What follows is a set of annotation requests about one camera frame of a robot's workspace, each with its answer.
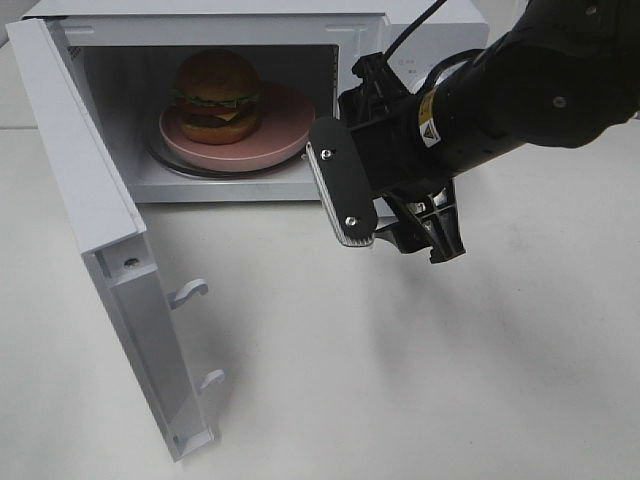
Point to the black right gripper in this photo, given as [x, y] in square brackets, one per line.
[410, 147]

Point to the pink round plate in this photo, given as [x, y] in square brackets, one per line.
[285, 118]

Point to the burger with lettuce and cheese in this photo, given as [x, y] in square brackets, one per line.
[217, 94]

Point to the white microwave door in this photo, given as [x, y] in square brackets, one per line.
[110, 232]

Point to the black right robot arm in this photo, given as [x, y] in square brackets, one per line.
[565, 72]

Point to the white microwave oven body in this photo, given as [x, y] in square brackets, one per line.
[131, 51]

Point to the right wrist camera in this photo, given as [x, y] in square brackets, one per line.
[341, 182]

